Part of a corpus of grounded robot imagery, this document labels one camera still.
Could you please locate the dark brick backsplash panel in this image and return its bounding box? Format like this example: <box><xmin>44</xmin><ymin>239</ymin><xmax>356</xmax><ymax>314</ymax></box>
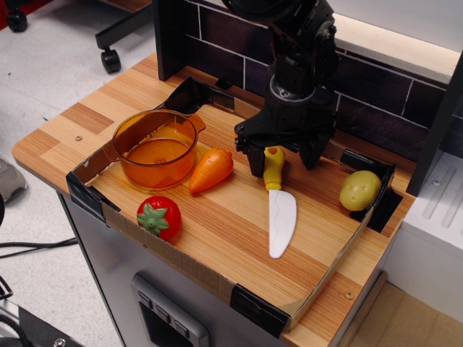
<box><xmin>153</xmin><ymin>1</ymin><xmax>446</xmax><ymax>161</ymax></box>

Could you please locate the cardboard fence with black tape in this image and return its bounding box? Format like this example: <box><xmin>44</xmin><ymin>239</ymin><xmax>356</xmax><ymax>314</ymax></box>
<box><xmin>66</xmin><ymin>77</ymin><xmax>412</xmax><ymax>346</ymax></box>

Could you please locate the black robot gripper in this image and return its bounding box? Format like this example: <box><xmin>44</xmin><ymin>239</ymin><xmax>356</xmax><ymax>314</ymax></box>
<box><xmin>234</xmin><ymin>79</ymin><xmax>337</xmax><ymax>177</ymax></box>

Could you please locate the orange transparent plastic pot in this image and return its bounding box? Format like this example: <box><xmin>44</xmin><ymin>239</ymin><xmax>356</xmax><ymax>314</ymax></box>
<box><xmin>103</xmin><ymin>109</ymin><xmax>205</xmax><ymax>189</ymax></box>

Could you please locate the black floor cable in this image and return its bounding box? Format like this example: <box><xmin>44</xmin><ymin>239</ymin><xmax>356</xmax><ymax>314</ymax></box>
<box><xmin>0</xmin><ymin>237</ymin><xmax>78</xmax><ymax>259</ymax></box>

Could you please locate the red toy strawberry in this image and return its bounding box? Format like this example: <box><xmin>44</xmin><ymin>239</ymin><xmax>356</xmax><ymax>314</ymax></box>
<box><xmin>137</xmin><ymin>196</ymin><xmax>182</xmax><ymax>241</ymax></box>

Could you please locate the black caster wheel far left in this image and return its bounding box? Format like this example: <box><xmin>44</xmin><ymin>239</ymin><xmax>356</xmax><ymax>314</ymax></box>
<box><xmin>7</xmin><ymin>9</ymin><xmax>27</xmax><ymax>33</ymax></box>

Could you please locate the grey toy oven front panel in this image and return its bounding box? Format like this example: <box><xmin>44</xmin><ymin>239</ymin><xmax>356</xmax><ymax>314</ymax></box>
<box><xmin>131</xmin><ymin>274</ymin><xmax>211</xmax><ymax>347</ymax></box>

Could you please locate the yellow handled white toy knife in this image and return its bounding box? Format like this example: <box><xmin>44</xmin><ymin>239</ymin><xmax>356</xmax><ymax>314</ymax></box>
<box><xmin>263</xmin><ymin>146</ymin><xmax>297</xmax><ymax>259</ymax></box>

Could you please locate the yellow toy potato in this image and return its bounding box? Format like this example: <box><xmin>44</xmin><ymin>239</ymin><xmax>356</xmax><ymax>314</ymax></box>
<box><xmin>339</xmin><ymin>171</ymin><xmax>381</xmax><ymax>212</ymax></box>

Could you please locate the black chair caster wheel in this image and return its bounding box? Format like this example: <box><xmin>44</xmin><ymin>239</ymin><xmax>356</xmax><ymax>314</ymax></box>
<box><xmin>101</xmin><ymin>49</ymin><xmax>121</xmax><ymax>74</ymax></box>

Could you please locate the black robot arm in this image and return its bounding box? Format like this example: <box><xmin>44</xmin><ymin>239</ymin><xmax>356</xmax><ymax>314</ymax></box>
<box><xmin>224</xmin><ymin>1</ymin><xmax>339</xmax><ymax>177</ymax></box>

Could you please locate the orange toy carrot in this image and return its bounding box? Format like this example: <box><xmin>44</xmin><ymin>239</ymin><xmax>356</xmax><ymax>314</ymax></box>
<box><xmin>189</xmin><ymin>147</ymin><xmax>234</xmax><ymax>194</ymax></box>

